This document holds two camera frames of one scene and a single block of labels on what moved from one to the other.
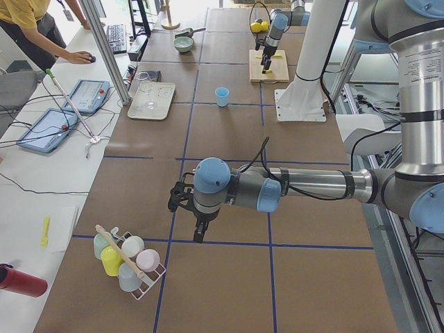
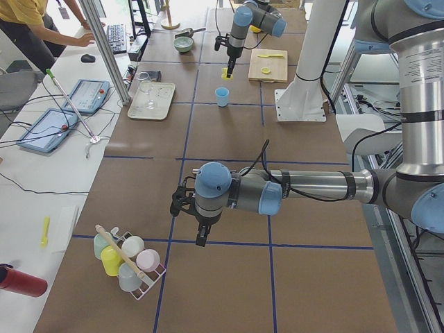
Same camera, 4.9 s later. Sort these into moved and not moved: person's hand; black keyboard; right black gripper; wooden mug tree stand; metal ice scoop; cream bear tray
Moved: right black gripper; person's hand
Not moved: black keyboard; metal ice scoop; wooden mug tree stand; cream bear tray
